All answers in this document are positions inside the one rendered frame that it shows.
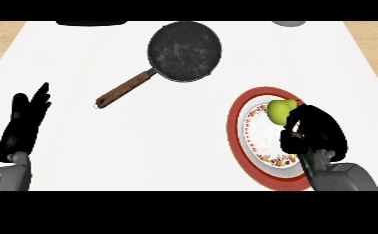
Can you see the round red placemat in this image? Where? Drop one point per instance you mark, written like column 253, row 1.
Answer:
column 237, row 134

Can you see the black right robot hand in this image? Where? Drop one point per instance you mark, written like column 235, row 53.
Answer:
column 315, row 128

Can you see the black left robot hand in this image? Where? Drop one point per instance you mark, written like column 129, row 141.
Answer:
column 23, row 124

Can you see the white plate with floral rim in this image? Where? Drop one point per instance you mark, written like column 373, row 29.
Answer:
column 263, row 134

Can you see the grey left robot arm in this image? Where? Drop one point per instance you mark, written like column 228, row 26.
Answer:
column 15, row 174

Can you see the yellow-green pear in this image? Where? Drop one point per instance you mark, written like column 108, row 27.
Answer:
column 280, row 110

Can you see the grey round object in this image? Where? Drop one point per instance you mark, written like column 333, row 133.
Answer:
column 289, row 23

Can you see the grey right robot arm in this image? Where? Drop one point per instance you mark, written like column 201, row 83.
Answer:
column 340, row 176

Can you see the black flat appliance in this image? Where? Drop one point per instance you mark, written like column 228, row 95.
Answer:
column 91, row 22

